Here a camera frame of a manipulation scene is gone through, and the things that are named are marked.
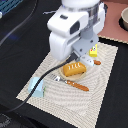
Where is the beige woven placemat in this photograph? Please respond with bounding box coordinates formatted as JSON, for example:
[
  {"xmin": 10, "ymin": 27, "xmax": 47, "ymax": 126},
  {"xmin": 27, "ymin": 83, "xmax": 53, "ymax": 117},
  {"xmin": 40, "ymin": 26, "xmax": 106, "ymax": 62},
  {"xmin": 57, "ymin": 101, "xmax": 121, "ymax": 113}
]
[{"xmin": 15, "ymin": 32, "xmax": 119, "ymax": 128}]

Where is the knife with wooden handle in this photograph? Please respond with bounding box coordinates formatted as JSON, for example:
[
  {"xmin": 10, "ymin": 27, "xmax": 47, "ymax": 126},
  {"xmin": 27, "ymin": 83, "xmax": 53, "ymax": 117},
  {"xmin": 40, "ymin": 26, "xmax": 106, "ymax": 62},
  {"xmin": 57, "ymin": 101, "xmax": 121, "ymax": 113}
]
[{"xmin": 94, "ymin": 60, "xmax": 101, "ymax": 65}]

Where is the orange bread loaf toy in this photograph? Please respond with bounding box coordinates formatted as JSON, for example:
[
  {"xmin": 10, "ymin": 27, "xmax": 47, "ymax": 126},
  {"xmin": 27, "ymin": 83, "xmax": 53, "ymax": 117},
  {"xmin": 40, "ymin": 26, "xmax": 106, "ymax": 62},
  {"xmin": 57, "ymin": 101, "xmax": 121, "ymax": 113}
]
[{"xmin": 63, "ymin": 62, "xmax": 86, "ymax": 76}]

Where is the fork with wooden handle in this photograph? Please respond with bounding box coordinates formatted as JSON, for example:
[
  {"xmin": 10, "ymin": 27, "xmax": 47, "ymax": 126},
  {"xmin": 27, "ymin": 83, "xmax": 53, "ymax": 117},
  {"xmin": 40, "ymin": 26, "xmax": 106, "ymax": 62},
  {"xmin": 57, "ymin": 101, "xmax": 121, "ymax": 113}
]
[{"xmin": 51, "ymin": 74, "xmax": 89, "ymax": 91}]

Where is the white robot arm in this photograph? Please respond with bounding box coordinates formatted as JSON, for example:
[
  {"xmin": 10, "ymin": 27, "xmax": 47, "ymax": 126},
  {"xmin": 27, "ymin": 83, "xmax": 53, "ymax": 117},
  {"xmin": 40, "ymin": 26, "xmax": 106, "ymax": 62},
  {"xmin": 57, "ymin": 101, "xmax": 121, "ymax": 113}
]
[{"xmin": 47, "ymin": 0, "xmax": 105, "ymax": 61}]

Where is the light blue milk carton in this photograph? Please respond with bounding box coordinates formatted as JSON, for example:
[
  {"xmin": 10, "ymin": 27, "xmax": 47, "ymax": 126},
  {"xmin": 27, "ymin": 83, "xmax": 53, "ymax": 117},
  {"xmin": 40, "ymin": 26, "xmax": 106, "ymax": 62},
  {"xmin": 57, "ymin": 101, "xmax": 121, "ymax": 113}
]
[{"xmin": 28, "ymin": 77, "xmax": 44, "ymax": 97}]

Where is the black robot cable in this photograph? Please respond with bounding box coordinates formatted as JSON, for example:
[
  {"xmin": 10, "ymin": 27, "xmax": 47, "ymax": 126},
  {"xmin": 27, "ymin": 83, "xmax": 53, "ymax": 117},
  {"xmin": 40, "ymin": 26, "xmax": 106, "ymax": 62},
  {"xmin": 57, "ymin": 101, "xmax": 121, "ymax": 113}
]
[{"xmin": 0, "ymin": 61, "xmax": 76, "ymax": 118}]

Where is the yellow butter box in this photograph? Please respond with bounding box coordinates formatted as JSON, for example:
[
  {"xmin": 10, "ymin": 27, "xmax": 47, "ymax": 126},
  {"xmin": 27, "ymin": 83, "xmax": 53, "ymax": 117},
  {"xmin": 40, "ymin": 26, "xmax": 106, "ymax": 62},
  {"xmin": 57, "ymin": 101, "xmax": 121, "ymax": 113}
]
[{"xmin": 89, "ymin": 44, "xmax": 97, "ymax": 57}]

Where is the tan wooden plate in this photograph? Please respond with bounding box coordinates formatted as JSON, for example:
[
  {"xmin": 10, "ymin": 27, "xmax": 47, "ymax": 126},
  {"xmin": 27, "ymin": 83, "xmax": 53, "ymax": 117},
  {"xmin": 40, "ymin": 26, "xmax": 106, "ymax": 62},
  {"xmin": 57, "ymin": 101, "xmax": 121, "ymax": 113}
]
[{"xmin": 59, "ymin": 67, "xmax": 87, "ymax": 81}]

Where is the beige bowl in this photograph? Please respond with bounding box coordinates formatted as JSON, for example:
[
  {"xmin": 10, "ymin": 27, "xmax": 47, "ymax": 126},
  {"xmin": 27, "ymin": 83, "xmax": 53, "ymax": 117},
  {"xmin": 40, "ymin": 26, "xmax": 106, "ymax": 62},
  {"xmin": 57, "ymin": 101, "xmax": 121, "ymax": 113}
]
[{"xmin": 121, "ymin": 7, "xmax": 128, "ymax": 30}]

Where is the white fish toy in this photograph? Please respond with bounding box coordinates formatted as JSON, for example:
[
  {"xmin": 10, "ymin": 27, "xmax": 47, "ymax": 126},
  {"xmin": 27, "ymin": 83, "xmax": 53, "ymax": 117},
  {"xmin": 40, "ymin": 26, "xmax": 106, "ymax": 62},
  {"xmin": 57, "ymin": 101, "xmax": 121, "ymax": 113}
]
[{"xmin": 80, "ymin": 55, "xmax": 94, "ymax": 66}]

